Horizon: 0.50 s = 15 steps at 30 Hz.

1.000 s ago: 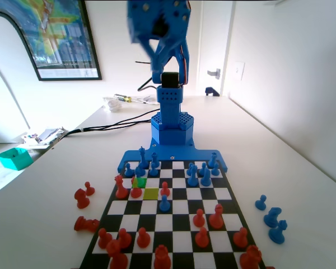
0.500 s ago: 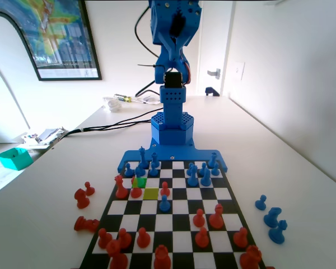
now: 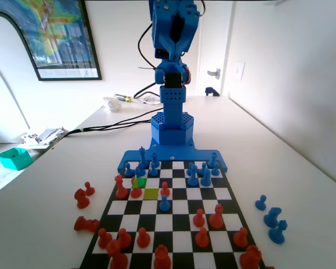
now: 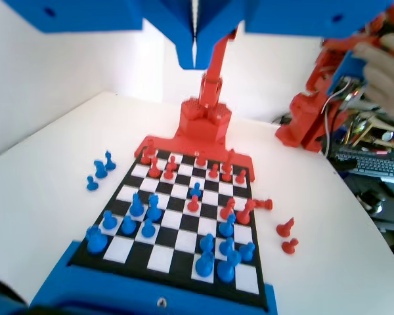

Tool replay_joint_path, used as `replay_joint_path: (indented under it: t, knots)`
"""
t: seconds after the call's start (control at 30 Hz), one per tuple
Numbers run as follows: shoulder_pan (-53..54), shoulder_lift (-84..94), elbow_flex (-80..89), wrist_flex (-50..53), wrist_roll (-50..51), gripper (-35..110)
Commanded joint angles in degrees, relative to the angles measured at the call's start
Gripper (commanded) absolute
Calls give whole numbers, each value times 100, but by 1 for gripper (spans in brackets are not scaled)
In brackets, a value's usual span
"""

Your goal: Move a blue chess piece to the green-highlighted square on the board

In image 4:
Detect red leader arm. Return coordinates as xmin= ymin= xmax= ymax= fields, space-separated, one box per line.
xmin=274 ymin=0 xmax=394 ymax=153

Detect captured blue pieces right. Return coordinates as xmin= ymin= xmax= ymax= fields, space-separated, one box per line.
xmin=104 ymin=150 xmax=117 ymax=172

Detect captured red pieces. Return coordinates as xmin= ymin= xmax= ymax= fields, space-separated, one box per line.
xmin=250 ymin=198 xmax=274 ymax=211

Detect red chess knight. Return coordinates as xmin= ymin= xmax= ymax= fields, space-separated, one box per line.
xmin=276 ymin=217 xmax=296 ymax=238

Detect blue chess rook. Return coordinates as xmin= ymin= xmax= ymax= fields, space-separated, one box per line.
xmin=85 ymin=225 xmax=109 ymax=255

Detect person's hand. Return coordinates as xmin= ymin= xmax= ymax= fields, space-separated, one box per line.
xmin=352 ymin=32 xmax=394 ymax=131

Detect black and white chessboard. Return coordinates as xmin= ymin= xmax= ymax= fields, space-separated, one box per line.
xmin=67 ymin=148 xmax=271 ymax=312

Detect black computer keyboard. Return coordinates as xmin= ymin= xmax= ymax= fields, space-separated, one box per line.
xmin=332 ymin=147 xmax=394 ymax=181

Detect circuit board with wires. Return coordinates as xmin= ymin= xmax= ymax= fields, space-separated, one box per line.
xmin=334 ymin=74 xmax=370 ymax=106

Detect white cable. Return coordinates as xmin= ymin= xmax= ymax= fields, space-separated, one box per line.
xmin=320 ymin=87 xmax=349 ymax=159

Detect wooden frame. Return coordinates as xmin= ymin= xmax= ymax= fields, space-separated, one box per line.
xmin=349 ymin=112 xmax=394 ymax=149

